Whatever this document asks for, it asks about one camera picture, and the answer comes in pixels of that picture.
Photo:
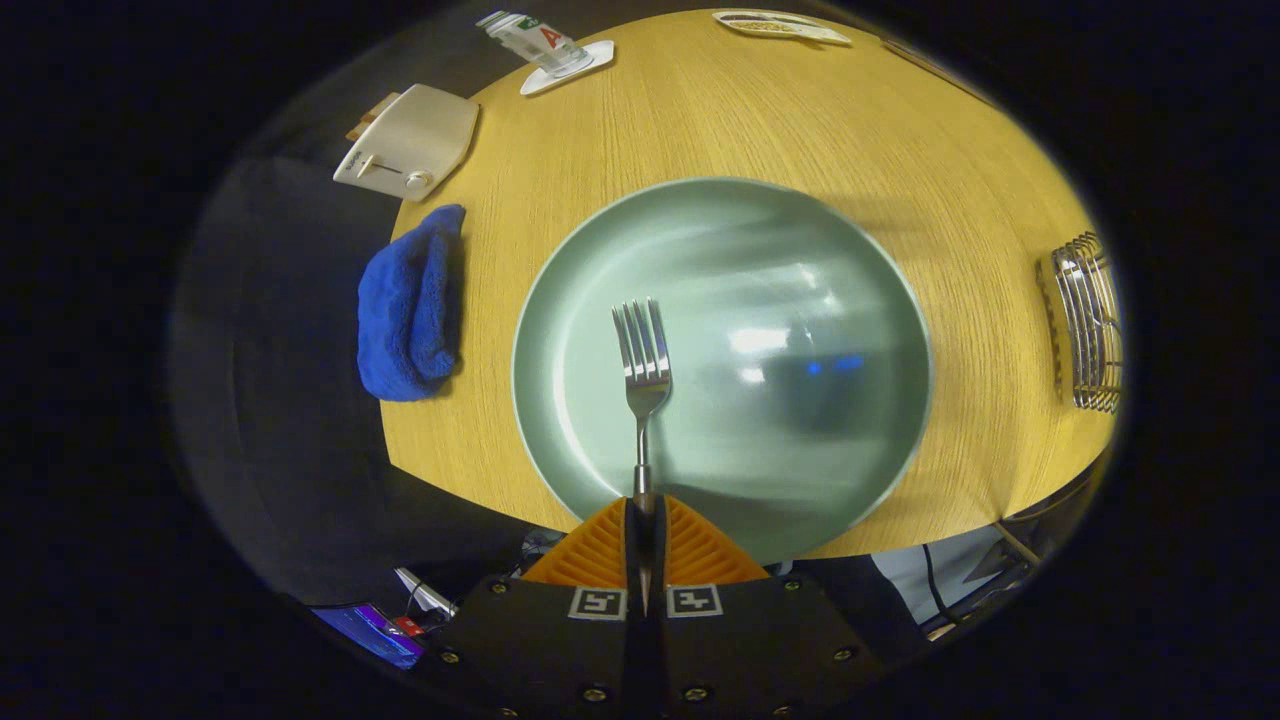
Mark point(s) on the white square coaster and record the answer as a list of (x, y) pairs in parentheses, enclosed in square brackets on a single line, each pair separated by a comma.
[(590, 62)]

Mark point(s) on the toast slice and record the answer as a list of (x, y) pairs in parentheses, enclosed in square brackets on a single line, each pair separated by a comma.
[(372, 112)]

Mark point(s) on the white divided condiment tray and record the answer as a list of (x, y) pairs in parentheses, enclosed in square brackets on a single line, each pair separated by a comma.
[(780, 26)]

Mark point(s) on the phone with lit screen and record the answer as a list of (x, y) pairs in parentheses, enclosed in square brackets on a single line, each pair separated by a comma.
[(375, 630)]

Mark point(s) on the small plastic drink bottle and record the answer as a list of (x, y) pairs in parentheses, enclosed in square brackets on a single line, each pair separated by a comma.
[(535, 40)]

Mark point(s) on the pale green plate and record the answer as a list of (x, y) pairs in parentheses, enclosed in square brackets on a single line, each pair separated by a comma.
[(780, 430)]

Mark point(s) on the blue folded towel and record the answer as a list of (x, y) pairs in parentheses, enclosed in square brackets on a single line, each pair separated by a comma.
[(405, 310)]

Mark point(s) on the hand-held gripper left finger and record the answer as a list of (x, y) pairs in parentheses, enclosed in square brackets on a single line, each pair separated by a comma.
[(632, 580)]

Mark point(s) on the cream toaster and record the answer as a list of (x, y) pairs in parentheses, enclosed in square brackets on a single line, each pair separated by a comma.
[(420, 140)]

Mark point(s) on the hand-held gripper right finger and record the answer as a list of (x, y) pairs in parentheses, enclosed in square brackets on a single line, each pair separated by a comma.
[(660, 580)]

